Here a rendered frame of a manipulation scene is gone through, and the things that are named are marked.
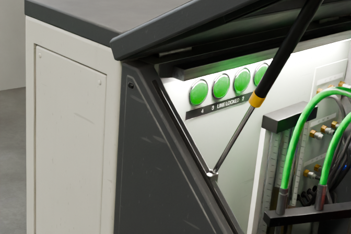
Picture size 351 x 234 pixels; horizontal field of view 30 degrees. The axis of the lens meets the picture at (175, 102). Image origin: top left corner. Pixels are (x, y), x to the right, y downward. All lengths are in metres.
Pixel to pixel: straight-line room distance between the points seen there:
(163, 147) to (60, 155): 0.30
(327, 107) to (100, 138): 0.61
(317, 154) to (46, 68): 0.69
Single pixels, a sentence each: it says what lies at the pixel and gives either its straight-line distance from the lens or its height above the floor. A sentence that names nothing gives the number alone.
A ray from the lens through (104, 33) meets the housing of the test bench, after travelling 1.08.
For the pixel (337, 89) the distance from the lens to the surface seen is 1.16.
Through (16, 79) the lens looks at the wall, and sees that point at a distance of 5.15.
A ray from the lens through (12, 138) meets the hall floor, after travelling 4.31.
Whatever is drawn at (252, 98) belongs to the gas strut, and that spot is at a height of 1.46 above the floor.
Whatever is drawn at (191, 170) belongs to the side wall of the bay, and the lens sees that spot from 1.00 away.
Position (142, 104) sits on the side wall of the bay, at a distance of 1.04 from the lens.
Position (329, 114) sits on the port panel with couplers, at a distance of 1.57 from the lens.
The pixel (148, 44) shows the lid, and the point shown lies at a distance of 0.97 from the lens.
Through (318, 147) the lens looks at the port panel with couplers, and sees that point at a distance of 1.57.
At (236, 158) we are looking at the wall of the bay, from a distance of 1.32.
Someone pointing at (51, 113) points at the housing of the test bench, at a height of 1.30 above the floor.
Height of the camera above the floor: 1.77
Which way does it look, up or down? 21 degrees down
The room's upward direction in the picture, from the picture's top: 5 degrees clockwise
